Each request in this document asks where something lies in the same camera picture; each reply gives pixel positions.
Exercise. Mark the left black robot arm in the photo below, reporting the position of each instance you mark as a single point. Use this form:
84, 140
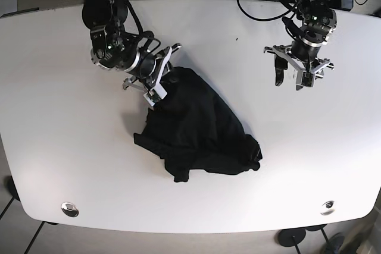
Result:
309, 23

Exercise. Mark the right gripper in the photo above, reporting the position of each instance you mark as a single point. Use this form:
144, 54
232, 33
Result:
145, 68

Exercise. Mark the left silver table grommet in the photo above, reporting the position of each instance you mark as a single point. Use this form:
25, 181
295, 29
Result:
69, 209

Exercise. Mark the black table leg left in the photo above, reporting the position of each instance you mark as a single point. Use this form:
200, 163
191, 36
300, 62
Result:
11, 189

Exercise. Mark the silver table grommet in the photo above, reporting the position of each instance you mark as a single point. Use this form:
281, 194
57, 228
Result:
69, 209
327, 208

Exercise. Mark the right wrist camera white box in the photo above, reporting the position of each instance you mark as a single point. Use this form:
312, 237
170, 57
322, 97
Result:
156, 94

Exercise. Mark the black round stand base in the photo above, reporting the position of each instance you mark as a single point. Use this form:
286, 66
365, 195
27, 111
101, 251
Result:
291, 237

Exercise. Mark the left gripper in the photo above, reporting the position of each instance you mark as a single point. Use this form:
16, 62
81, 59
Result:
300, 61

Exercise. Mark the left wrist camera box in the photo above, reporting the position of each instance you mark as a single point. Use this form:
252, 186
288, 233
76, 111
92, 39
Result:
304, 79

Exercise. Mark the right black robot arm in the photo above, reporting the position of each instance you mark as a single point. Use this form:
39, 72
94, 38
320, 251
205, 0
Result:
120, 42

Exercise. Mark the right silver table grommet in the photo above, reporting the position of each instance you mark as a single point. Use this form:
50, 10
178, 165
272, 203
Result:
327, 208

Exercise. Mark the grey shoe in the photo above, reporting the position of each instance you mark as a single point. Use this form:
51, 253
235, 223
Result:
334, 244

